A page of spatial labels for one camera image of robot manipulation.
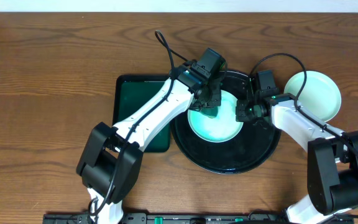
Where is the black round tray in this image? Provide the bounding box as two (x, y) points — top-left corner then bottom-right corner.
(171, 70), (281, 174)

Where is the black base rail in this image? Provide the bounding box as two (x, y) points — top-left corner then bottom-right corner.
(42, 213), (288, 224)

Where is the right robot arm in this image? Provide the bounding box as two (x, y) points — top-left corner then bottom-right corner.
(236, 93), (358, 223)

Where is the white plate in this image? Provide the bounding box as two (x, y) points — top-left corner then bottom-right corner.
(299, 70), (342, 122)
(187, 90), (244, 143)

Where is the white plate bottom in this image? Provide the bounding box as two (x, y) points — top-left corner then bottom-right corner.
(299, 70), (342, 122)

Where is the black rectangular tray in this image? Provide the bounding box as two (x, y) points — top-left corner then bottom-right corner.
(112, 74), (170, 153)

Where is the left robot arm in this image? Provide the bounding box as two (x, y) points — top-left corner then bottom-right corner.
(76, 61), (227, 223)

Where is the green wavy sponge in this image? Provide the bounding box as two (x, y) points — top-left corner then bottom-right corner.
(200, 107), (219, 119)

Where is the right black cable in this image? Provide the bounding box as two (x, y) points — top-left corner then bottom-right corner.
(249, 52), (358, 219)

